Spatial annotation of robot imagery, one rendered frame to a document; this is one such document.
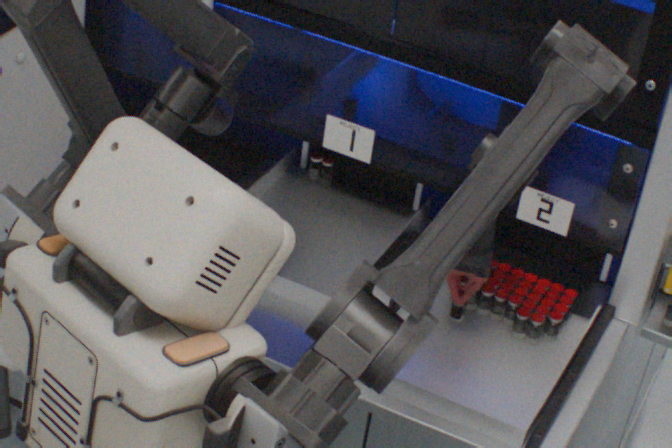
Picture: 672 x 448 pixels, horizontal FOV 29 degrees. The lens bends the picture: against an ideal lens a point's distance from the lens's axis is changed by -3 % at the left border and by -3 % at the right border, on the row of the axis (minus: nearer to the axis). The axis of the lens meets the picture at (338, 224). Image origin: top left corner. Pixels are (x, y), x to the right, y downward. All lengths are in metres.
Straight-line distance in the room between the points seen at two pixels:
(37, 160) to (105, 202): 0.91
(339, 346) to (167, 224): 0.21
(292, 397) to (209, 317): 0.12
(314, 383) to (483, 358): 0.67
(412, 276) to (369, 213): 0.88
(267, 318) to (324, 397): 0.66
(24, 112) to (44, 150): 0.12
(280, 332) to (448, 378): 0.25
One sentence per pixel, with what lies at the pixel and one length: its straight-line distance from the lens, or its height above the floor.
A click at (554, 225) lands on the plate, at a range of 2.06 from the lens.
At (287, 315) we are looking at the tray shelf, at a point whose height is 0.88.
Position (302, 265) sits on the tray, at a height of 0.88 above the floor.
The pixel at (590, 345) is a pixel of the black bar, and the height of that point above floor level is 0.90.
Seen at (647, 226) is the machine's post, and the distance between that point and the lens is 2.01.
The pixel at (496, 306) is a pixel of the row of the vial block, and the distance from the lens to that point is 2.01.
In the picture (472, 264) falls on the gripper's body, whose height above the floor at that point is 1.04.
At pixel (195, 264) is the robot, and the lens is 1.29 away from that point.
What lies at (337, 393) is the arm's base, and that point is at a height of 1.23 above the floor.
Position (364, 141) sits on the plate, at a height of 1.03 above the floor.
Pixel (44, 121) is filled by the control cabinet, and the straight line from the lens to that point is 2.24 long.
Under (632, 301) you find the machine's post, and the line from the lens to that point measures 2.09.
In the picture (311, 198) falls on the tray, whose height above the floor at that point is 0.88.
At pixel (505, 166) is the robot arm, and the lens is 1.35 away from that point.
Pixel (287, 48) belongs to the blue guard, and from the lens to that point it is 2.13.
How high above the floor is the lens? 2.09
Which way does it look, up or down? 34 degrees down
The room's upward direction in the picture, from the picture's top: 9 degrees clockwise
